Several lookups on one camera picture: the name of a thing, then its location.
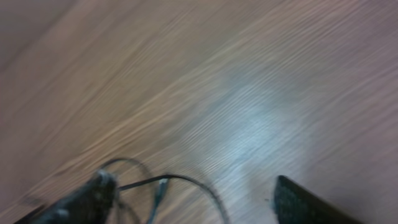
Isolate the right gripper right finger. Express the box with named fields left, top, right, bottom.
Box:
left=272, top=175, right=361, bottom=224

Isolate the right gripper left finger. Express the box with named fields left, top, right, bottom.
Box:
left=14, top=170, right=118, bottom=224

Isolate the black usb cable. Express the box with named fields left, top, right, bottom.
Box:
left=99, top=157, right=231, bottom=224

